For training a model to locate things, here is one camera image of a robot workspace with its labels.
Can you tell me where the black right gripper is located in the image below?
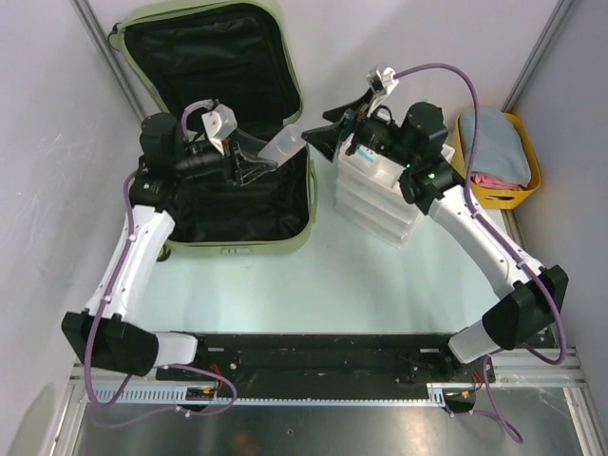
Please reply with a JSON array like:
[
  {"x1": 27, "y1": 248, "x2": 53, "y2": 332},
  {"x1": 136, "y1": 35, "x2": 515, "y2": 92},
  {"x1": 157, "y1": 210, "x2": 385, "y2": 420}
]
[{"x1": 301, "y1": 88, "x2": 416, "y2": 169}]

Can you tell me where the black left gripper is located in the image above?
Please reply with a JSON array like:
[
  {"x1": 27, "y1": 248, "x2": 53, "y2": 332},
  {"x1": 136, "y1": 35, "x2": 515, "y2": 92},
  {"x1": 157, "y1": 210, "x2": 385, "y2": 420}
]
[{"x1": 172, "y1": 127, "x2": 276, "y2": 185}]

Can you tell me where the white plastic drawer organizer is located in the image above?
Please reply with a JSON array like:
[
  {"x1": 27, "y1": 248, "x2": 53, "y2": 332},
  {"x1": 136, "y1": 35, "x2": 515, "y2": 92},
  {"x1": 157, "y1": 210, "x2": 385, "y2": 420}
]
[{"x1": 334, "y1": 132, "x2": 456, "y2": 251}]

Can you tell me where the green hard-shell suitcase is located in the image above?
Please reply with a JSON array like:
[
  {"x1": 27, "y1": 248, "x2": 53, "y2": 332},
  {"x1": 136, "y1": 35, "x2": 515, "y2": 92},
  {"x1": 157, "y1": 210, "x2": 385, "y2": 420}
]
[{"x1": 108, "y1": 1, "x2": 316, "y2": 260}]

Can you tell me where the pink garment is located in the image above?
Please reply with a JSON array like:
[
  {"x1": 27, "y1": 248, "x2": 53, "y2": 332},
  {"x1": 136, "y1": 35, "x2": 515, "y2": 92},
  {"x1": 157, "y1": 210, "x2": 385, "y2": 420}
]
[{"x1": 471, "y1": 173, "x2": 526, "y2": 191}]

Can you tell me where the grey garment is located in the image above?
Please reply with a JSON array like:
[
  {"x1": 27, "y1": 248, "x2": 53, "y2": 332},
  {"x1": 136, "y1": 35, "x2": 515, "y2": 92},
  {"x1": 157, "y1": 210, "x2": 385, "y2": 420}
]
[{"x1": 471, "y1": 107, "x2": 531, "y2": 186}]

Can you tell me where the yellow plastic basket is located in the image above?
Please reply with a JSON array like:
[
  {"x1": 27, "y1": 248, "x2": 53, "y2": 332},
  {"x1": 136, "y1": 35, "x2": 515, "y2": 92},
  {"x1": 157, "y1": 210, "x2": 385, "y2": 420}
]
[{"x1": 470, "y1": 113, "x2": 542, "y2": 210}]

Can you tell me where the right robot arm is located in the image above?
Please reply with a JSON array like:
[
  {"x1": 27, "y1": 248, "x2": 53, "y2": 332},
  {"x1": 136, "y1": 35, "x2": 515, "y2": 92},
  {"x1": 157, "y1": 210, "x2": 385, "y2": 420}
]
[{"x1": 302, "y1": 93, "x2": 568, "y2": 381}]

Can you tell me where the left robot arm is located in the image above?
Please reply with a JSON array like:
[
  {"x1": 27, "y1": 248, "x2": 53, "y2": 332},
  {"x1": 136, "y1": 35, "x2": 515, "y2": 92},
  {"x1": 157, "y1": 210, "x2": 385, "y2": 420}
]
[{"x1": 61, "y1": 104, "x2": 276, "y2": 380}]

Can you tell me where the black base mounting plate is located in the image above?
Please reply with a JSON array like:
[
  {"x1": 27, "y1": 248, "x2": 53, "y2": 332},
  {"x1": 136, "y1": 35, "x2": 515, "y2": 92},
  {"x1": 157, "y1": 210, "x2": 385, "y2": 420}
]
[{"x1": 156, "y1": 332, "x2": 557, "y2": 403}]

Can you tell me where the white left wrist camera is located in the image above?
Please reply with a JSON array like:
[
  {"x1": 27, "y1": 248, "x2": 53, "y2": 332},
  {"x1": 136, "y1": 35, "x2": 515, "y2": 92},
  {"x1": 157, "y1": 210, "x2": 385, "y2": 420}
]
[{"x1": 201, "y1": 104, "x2": 238, "y2": 155}]

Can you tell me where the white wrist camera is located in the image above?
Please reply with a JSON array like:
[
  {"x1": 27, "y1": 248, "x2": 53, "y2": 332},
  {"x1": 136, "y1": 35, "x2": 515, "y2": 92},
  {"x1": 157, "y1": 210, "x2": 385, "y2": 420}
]
[
  {"x1": 367, "y1": 66, "x2": 399, "y2": 117},
  {"x1": 201, "y1": 104, "x2": 238, "y2": 155}
]

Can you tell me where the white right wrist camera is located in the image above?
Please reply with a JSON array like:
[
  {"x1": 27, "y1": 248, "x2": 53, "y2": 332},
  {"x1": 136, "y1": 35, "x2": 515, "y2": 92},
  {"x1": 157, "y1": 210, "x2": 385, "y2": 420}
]
[{"x1": 367, "y1": 66, "x2": 399, "y2": 117}]

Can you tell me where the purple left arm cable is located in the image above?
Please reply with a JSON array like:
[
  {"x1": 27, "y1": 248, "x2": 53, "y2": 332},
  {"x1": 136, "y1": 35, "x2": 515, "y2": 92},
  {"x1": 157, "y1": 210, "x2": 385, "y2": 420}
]
[{"x1": 84, "y1": 98, "x2": 238, "y2": 428}]

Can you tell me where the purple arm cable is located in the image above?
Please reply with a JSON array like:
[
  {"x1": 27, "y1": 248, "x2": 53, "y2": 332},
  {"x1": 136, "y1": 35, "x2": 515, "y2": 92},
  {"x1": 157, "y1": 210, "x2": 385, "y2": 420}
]
[
  {"x1": 393, "y1": 64, "x2": 569, "y2": 446},
  {"x1": 84, "y1": 98, "x2": 238, "y2": 428}
]

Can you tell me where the white slotted cable duct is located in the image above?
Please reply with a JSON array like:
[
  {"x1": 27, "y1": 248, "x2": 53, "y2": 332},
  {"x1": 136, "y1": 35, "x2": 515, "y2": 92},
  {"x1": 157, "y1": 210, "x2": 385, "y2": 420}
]
[{"x1": 87, "y1": 385, "x2": 447, "y2": 408}]

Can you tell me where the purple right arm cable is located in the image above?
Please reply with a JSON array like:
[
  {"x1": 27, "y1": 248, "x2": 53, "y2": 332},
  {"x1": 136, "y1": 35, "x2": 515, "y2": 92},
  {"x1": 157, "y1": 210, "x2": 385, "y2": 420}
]
[{"x1": 393, "y1": 64, "x2": 569, "y2": 446}]

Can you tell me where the aluminium frame rail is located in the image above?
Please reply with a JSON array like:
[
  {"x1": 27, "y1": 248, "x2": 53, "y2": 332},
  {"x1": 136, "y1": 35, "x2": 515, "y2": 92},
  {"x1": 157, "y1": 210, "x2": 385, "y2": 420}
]
[{"x1": 92, "y1": 349, "x2": 586, "y2": 388}]

